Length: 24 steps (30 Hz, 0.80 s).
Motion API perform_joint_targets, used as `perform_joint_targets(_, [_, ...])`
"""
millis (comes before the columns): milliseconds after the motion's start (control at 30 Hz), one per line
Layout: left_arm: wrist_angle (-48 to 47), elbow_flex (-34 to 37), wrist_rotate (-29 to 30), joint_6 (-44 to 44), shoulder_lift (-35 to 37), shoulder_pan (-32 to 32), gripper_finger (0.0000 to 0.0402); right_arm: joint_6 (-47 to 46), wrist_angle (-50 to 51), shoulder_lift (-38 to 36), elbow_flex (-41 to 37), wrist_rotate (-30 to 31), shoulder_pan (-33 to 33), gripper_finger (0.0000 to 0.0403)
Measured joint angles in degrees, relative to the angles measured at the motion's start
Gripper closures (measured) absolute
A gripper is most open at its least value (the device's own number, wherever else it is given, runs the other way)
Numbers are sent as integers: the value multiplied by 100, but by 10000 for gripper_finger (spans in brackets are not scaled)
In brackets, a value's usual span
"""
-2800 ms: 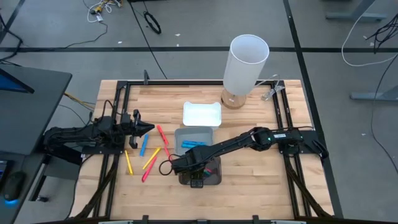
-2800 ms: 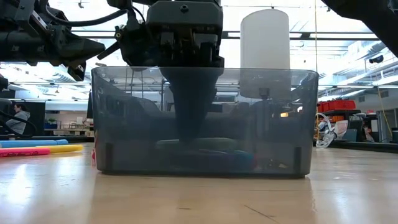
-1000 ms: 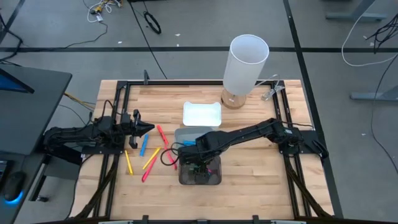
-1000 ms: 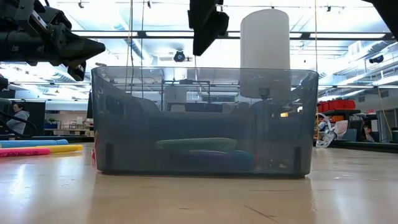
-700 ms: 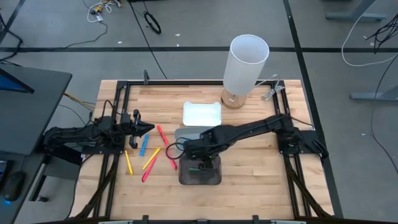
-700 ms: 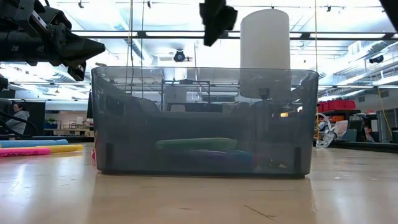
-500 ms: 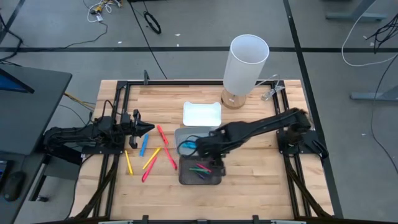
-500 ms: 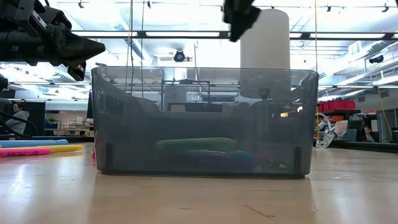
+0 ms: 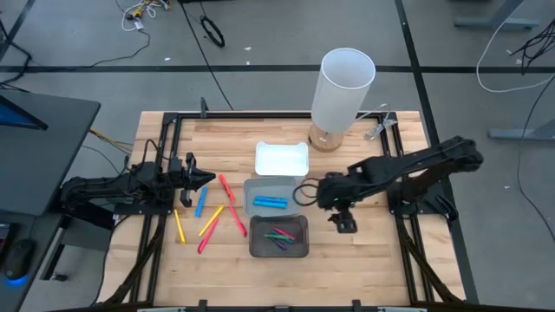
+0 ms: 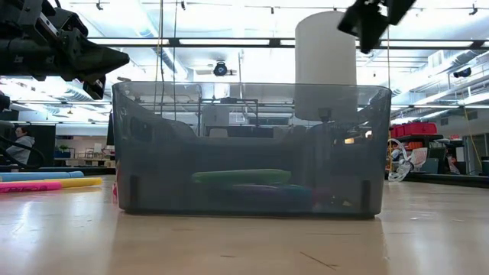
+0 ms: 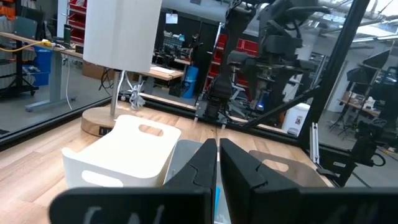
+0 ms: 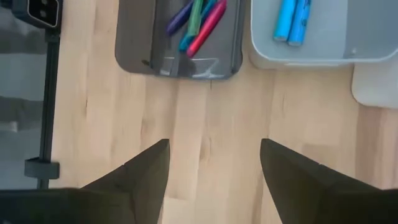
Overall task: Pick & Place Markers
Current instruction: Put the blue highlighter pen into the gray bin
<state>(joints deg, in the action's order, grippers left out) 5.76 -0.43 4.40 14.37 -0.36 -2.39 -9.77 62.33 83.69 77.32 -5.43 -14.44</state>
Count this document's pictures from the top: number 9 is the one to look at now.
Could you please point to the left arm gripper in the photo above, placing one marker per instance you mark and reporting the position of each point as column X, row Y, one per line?
column 188, row 182

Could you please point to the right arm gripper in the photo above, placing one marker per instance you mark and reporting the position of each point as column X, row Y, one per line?
column 344, row 223

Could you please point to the blue marker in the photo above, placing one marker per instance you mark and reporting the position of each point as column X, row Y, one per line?
column 271, row 199
column 269, row 205
column 201, row 202

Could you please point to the thick red marker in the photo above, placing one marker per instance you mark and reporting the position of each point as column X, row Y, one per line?
column 226, row 187

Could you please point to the yellow marker with clip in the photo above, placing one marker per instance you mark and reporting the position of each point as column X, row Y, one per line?
column 211, row 220

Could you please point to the thin red marker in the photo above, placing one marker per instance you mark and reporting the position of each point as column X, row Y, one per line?
column 237, row 219

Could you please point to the pinkish red marker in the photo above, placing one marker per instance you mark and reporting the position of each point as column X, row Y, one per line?
column 207, row 236

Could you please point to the pink marker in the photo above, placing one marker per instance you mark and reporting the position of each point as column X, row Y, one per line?
column 284, row 233

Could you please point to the purple marker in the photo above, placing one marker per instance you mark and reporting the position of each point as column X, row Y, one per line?
column 281, row 245

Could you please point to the green marker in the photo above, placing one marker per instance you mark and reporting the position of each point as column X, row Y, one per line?
column 277, row 237

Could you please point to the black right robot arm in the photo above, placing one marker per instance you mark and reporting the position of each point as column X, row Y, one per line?
column 412, row 162

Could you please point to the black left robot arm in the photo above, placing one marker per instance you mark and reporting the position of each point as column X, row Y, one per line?
column 99, row 190

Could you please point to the grey plastic bin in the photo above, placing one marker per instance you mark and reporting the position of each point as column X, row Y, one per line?
column 269, row 186

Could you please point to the white plastic bin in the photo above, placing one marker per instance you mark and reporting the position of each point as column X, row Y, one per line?
column 282, row 160

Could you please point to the dark translucent plastic bin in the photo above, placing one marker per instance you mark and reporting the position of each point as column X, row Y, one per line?
column 260, row 247

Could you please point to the white shade table lamp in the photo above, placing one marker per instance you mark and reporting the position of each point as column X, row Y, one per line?
column 342, row 91

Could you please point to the black desk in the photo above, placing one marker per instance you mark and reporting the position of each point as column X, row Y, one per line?
column 52, row 164

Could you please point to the grey desk foot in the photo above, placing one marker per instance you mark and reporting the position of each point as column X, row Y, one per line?
column 516, row 134
column 494, row 22

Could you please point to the computer monitor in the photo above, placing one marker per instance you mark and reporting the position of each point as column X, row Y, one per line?
column 17, row 117

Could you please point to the black computer mouse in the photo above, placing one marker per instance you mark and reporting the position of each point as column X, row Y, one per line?
column 19, row 258

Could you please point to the black keyboard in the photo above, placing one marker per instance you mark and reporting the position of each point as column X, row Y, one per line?
column 5, row 236

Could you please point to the black frame clamp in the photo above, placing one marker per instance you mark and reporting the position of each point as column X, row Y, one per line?
column 202, row 304
column 356, row 304

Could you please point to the black aluminium table frame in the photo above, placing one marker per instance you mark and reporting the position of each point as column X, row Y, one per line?
column 260, row 115

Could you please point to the silver bracket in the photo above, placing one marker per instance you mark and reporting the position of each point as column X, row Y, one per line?
column 160, row 309
column 401, row 309

